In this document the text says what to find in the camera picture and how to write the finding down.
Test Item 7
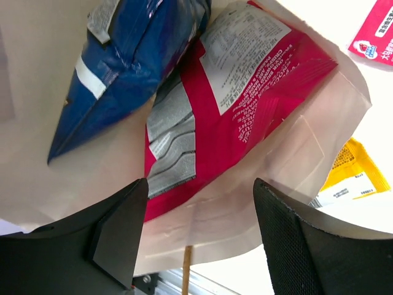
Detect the blue snack packet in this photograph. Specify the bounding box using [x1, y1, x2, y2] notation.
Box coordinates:
[48, 1, 211, 159]

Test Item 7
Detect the yellow snack packet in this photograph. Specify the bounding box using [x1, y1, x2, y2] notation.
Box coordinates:
[309, 138, 391, 209]

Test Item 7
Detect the small red snack packet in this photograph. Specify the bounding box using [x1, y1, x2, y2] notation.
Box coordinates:
[348, 0, 392, 66]

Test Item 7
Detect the magenta large snack packet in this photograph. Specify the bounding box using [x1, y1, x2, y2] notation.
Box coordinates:
[145, 1, 337, 221]

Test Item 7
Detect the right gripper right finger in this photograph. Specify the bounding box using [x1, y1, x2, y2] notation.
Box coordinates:
[253, 178, 392, 294]

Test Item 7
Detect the aluminium rail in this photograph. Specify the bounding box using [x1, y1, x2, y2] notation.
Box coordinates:
[132, 269, 238, 295]

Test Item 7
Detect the brown paper bag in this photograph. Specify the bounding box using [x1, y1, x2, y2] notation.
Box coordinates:
[1, 1, 371, 275]

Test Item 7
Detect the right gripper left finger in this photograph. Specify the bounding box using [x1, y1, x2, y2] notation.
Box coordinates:
[1, 178, 148, 294]

